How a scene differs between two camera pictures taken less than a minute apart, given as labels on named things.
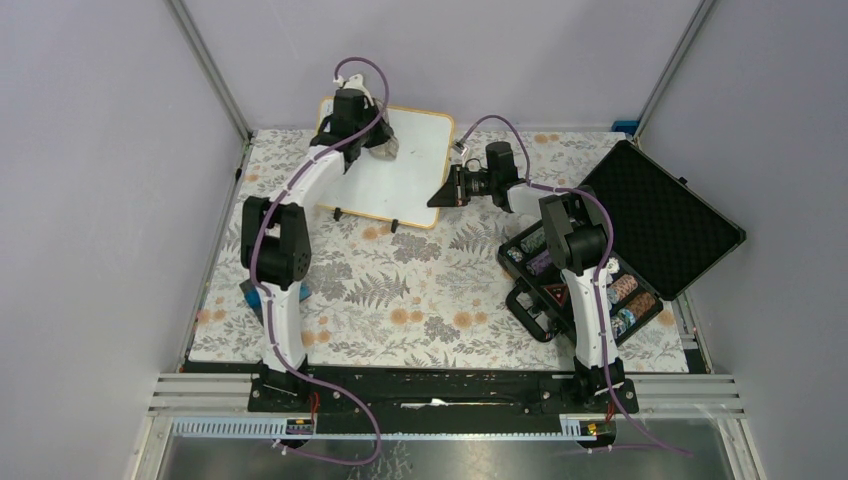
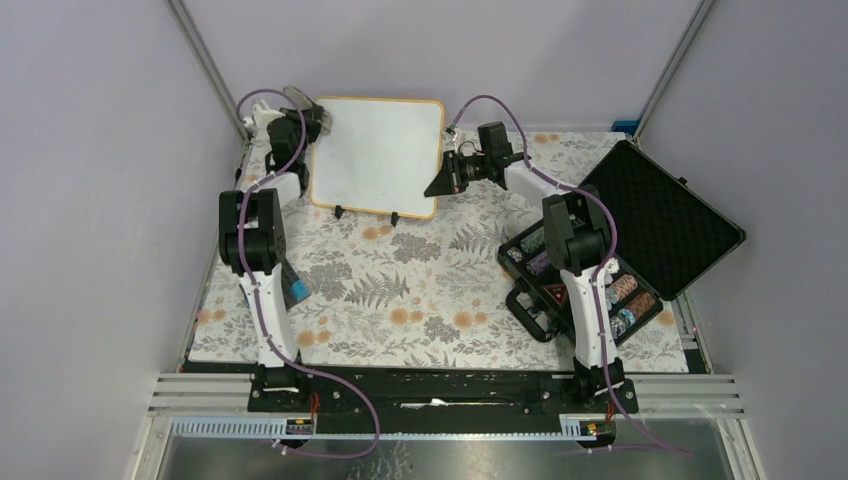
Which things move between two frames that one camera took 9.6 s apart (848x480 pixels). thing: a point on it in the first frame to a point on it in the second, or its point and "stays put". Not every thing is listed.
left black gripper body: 376,136 to 307,132
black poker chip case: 665,237 stays put
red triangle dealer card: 557,292 stays put
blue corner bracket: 625,126 stays put
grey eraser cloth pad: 386,150 to 297,97
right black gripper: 452,194 to 448,181
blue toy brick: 304,291 stays put
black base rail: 440,399 stays put
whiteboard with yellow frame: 400,189 stays put
